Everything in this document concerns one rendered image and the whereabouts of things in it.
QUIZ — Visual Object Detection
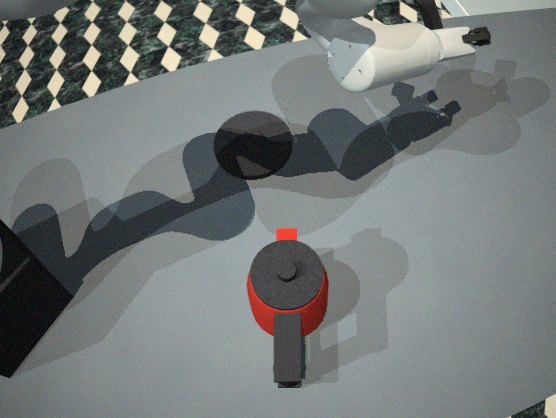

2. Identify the red kettle with grey lid and handle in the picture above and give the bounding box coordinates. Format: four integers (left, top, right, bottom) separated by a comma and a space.
247, 228, 329, 388

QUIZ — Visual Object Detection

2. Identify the dark round disk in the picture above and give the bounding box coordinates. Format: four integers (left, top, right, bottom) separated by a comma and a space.
213, 111, 292, 180

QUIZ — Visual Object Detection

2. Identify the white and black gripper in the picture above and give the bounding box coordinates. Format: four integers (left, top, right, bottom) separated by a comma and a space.
429, 27, 491, 63

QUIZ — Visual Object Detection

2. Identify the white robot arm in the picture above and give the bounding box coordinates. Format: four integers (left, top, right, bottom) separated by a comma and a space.
0, 0, 444, 93

